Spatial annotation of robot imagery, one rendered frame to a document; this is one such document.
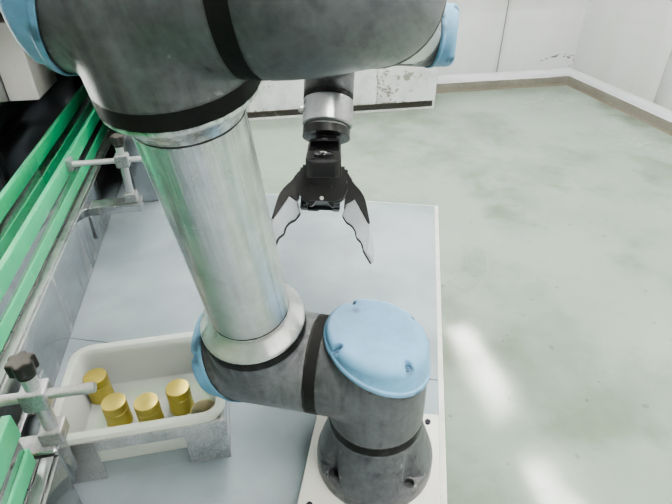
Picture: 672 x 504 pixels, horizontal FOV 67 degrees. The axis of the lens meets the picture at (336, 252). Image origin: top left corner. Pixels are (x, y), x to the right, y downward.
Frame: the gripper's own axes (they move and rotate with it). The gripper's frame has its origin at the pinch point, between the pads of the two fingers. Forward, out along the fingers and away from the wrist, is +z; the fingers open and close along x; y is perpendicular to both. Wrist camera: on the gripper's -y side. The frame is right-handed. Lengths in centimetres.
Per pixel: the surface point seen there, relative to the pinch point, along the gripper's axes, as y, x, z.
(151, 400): 1.7, 22.6, 20.7
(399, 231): 50, -17, -12
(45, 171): 39, 64, -20
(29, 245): 10.1, 47.6, -1.0
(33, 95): 49, 75, -41
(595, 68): 369, -221, -214
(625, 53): 333, -228, -210
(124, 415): 2.1, 26.4, 23.0
